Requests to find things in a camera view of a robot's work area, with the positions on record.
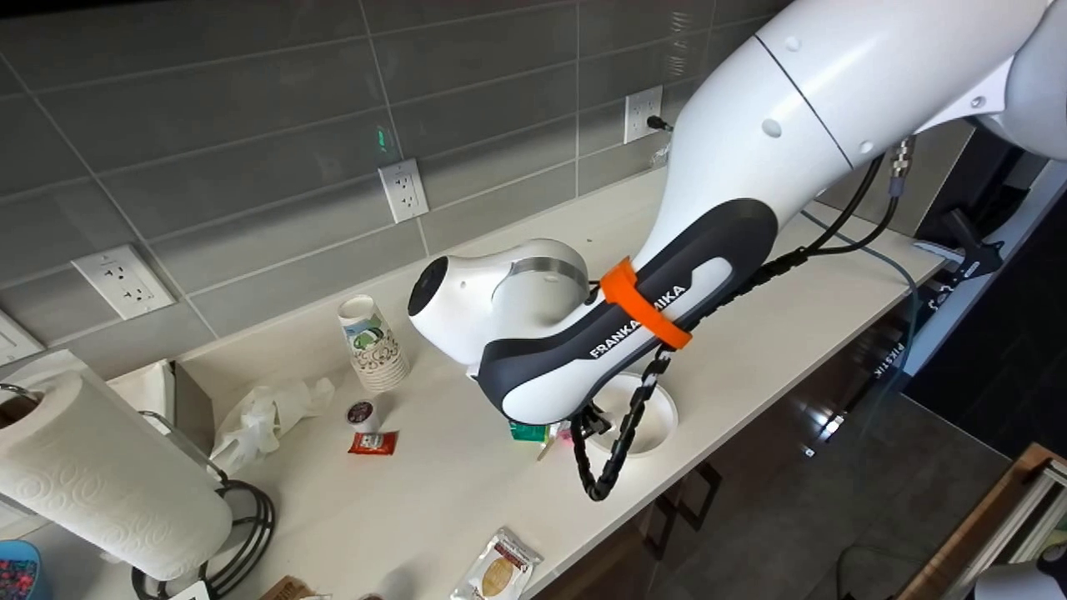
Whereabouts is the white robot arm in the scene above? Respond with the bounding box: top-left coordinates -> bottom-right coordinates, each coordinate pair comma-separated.
407,0 -> 1067,425

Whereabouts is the white bowl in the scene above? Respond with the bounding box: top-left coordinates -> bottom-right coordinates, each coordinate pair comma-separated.
588,374 -> 676,455

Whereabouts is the green packet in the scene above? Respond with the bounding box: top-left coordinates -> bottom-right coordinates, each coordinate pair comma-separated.
508,420 -> 552,443

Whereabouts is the patterned paper cup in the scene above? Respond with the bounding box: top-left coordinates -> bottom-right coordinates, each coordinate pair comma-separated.
336,296 -> 407,394

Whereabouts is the red sachet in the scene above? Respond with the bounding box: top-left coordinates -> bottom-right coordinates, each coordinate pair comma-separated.
347,430 -> 401,455

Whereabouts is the brown snack packet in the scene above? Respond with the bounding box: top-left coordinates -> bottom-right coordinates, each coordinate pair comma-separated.
449,528 -> 539,600

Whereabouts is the crumpled plastic bag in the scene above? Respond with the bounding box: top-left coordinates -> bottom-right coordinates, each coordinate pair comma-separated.
209,378 -> 333,472

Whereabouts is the black paper towel holder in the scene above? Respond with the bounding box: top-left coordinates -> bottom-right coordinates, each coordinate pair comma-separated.
131,411 -> 279,600

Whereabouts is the paper towel roll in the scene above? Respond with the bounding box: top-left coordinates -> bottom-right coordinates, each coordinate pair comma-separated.
0,374 -> 231,579

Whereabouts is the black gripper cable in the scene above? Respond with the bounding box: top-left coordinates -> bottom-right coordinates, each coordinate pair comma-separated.
568,344 -> 676,504

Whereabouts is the white wall outlet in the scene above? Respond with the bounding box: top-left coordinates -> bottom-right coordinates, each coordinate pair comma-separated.
74,245 -> 173,321

